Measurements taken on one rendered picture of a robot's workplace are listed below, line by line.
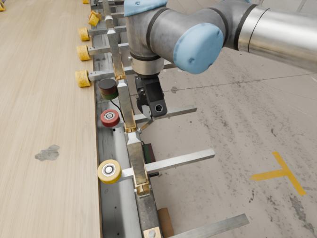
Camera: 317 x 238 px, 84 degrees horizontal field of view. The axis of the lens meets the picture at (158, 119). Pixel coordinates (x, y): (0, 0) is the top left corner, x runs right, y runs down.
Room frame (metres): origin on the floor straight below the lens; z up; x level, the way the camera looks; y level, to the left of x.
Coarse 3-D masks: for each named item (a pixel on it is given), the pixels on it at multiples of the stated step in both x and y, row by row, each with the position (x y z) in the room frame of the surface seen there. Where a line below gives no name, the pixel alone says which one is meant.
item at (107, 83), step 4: (104, 80) 0.49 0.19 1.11; (108, 80) 0.49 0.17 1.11; (112, 80) 0.49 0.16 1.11; (100, 84) 0.47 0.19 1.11; (104, 84) 0.47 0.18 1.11; (108, 84) 0.47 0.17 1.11; (112, 84) 0.47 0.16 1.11; (104, 88) 0.45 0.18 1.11; (108, 88) 0.45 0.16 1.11; (124, 120) 0.47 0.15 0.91
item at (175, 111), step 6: (174, 108) 0.59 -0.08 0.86; (180, 108) 0.59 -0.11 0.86; (186, 108) 0.59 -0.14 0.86; (192, 108) 0.59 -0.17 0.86; (150, 114) 0.55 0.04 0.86; (168, 114) 0.56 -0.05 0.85; (174, 114) 0.56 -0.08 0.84; (180, 114) 0.57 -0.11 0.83; (120, 120) 0.51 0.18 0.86; (138, 120) 0.52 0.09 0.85; (144, 120) 0.53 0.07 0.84; (114, 126) 0.49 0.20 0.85; (120, 126) 0.50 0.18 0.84
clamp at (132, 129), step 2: (132, 110) 0.56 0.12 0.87; (122, 112) 0.55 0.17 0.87; (132, 112) 0.55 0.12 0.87; (124, 118) 0.52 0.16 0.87; (134, 120) 0.50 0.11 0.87; (124, 122) 0.49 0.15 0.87; (134, 122) 0.49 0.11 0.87; (124, 124) 0.48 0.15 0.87; (134, 124) 0.48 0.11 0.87; (134, 126) 0.47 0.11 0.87; (126, 128) 0.46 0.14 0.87; (128, 128) 0.46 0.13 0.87; (130, 128) 0.46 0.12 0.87; (132, 128) 0.46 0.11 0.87; (134, 128) 0.46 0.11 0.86; (136, 128) 0.47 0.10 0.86; (126, 130) 0.45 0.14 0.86; (128, 130) 0.45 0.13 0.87; (130, 130) 0.45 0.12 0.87; (132, 130) 0.45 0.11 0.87; (134, 130) 0.45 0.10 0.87; (136, 130) 0.46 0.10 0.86; (126, 132) 0.45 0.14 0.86; (128, 132) 0.44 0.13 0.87
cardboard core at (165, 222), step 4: (164, 208) 0.32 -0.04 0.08; (160, 212) 0.29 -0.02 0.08; (164, 212) 0.29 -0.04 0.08; (160, 216) 0.27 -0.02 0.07; (164, 216) 0.27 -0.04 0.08; (168, 216) 0.27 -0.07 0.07; (160, 220) 0.25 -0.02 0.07; (164, 220) 0.24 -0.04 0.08; (168, 220) 0.24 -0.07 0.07; (164, 224) 0.22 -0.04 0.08; (168, 224) 0.22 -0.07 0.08; (164, 228) 0.20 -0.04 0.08; (168, 228) 0.19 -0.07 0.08; (172, 228) 0.20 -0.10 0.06; (164, 232) 0.17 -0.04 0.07; (168, 232) 0.17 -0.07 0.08; (172, 232) 0.17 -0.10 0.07; (164, 236) 0.15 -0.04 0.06; (168, 236) 0.15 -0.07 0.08
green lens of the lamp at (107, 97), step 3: (117, 90) 0.47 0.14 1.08; (114, 93) 0.45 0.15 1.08; (117, 93) 0.47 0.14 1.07; (102, 96) 0.45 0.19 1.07; (105, 96) 0.44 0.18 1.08; (108, 96) 0.44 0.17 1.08; (111, 96) 0.44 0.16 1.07; (114, 96) 0.45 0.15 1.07; (105, 99) 0.44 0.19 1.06; (108, 99) 0.44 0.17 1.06; (111, 99) 0.44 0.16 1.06
